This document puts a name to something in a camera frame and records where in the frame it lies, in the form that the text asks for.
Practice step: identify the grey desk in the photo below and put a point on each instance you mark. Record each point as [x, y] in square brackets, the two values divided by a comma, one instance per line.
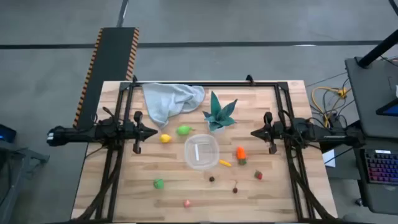
[367, 93]

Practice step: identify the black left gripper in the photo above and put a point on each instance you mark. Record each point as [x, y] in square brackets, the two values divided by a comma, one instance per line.
[137, 132]

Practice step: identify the clear plastic tupperware container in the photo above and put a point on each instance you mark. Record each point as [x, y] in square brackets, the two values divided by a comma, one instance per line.
[206, 155]

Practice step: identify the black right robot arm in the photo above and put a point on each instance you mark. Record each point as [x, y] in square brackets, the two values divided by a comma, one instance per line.
[326, 135]

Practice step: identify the green toy pepper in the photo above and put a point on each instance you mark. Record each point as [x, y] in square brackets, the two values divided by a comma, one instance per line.
[159, 183]

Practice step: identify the artificial green snake plant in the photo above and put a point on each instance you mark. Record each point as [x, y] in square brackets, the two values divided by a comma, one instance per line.
[217, 116]

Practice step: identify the desk caster wheel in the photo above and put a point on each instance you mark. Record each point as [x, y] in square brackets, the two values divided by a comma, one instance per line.
[359, 202]

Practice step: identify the white paper sheet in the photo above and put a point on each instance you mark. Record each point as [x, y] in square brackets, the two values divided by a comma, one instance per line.
[329, 158]

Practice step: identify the black hazard-striped floor mat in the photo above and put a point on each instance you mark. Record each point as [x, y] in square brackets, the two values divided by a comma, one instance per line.
[112, 56]

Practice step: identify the light green toy fruit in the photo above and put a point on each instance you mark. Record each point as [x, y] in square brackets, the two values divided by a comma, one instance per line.
[183, 130]

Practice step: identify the red toy strawberry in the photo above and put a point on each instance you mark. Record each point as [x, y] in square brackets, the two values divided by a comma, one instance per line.
[258, 175]

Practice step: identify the orange toy carrot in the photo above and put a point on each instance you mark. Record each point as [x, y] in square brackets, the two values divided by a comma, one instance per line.
[241, 153]

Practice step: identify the blue-lit black device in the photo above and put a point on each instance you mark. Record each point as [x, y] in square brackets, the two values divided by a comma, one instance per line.
[6, 133]

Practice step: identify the laptop with blue screen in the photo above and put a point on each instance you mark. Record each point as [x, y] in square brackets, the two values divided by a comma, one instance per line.
[391, 109]

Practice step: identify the white plant pot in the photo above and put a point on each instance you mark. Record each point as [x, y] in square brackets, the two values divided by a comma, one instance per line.
[218, 130]

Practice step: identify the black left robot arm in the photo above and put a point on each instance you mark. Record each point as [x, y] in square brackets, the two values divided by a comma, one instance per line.
[77, 133]

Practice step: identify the backlit computer keyboard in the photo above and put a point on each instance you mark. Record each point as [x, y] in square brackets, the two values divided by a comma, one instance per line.
[382, 168]

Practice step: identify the light grey waffle towel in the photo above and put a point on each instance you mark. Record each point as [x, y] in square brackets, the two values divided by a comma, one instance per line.
[168, 99]

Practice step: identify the small yellow toy corn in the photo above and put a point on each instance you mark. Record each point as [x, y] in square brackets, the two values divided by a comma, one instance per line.
[225, 163]

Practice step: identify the grey metal stand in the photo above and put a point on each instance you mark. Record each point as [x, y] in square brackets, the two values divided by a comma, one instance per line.
[28, 154]

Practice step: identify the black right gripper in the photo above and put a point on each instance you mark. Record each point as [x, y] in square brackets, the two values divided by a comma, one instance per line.
[273, 132]

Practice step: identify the black pole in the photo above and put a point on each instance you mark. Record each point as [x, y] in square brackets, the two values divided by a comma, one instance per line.
[376, 49]

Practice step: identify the yellow toy lemon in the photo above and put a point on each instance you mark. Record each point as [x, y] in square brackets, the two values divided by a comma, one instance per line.
[165, 138]

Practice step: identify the small pink toy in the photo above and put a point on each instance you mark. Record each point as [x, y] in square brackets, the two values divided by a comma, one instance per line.
[186, 203]

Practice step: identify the black metal table frame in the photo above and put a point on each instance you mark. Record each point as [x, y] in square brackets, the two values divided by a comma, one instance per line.
[236, 84]

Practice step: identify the dark toy cherry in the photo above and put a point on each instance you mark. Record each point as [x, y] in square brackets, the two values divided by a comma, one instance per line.
[235, 190]
[211, 179]

